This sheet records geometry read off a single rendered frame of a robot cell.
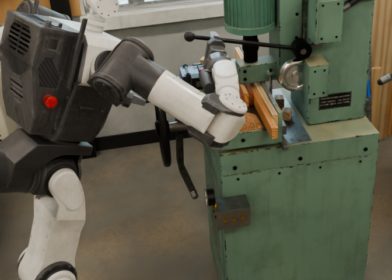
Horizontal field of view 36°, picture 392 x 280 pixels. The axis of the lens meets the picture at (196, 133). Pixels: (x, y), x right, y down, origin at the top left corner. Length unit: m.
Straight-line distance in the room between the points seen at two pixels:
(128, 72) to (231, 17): 0.66
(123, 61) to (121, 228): 1.70
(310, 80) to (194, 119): 0.67
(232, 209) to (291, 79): 0.49
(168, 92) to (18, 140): 0.48
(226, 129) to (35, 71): 0.50
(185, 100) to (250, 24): 0.63
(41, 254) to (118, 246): 1.12
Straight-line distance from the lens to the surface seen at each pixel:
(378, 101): 3.59
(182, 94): 1.46
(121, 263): 2.87
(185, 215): 3.09
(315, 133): 2.18
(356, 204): 2.35
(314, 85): 2.04
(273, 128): 1.93
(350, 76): 2.18
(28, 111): 1.60
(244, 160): 2.09
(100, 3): 1.64
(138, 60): 1.48
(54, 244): 1.86
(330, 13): 1.97
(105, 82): 1.45
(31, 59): 1.54
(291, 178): 2.19
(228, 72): 1.68
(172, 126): 2.21
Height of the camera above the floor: 1.91
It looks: 31 degrees down
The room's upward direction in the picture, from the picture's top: 4 degrees counter-clockwise
